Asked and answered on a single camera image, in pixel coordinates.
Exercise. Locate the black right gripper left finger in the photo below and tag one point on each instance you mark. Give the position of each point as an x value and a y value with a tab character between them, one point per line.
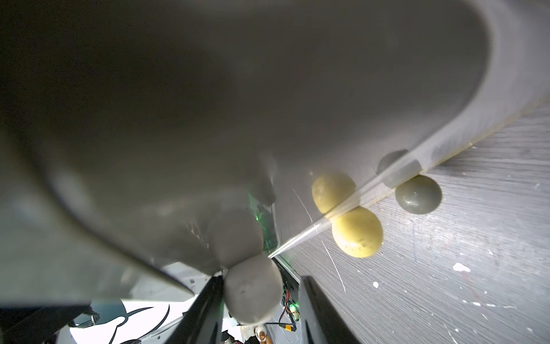
203	322

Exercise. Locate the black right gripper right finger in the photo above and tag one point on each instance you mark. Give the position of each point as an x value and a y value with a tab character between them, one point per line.
321	323

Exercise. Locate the three-drawer storage box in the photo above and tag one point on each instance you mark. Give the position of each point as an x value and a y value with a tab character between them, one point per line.
127	127

